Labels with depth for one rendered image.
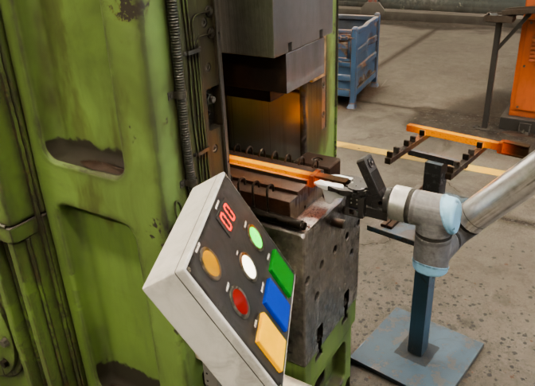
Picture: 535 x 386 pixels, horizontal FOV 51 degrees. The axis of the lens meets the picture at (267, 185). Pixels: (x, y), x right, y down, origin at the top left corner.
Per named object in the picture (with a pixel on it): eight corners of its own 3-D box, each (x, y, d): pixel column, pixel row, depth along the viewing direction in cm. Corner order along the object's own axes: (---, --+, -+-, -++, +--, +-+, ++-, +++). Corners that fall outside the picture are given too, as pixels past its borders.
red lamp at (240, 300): (255, 307, 95) (255, 286, 93) (240, 323, 91) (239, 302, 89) (240, 302, 96) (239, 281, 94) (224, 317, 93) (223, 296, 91)
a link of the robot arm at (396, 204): (404, 196, 137) (416, 181, 144) (384, 193, 139) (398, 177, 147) (401, 228, 141) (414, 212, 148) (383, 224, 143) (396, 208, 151)
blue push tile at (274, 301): (291, 305, 109) (270, 276, 107) (288, 331, 102) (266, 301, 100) (283, 308, 109) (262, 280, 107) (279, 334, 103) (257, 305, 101)
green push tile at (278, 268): (294, 275, 118) (275, 247, 115) (291, 297, 111) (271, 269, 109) (287, 278, 118) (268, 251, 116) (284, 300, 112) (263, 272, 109)
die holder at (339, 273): (357, 296, 192) (362, 177, 172) (305, 368, 163) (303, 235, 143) (223, 254, 219) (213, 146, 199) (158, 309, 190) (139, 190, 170)
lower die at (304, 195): (323, 193, 164) (323, 166, 160) (290, 224, 149) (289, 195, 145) (207, 166, 184) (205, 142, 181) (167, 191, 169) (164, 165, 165)
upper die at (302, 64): (324, 73, 148) (324, 37, 144) (287, 94, 133) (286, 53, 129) (197, 58, 169) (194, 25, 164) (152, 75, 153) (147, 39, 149)
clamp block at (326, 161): (341, 177, 173) (341, 157, 170) (329, 188, 167) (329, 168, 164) (306, 169, 179) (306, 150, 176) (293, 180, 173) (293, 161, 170)
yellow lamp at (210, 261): (228, 270, 92) (226, 247, 90) (211, 285, 88) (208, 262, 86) (212, 264, 93) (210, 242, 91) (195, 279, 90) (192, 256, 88)
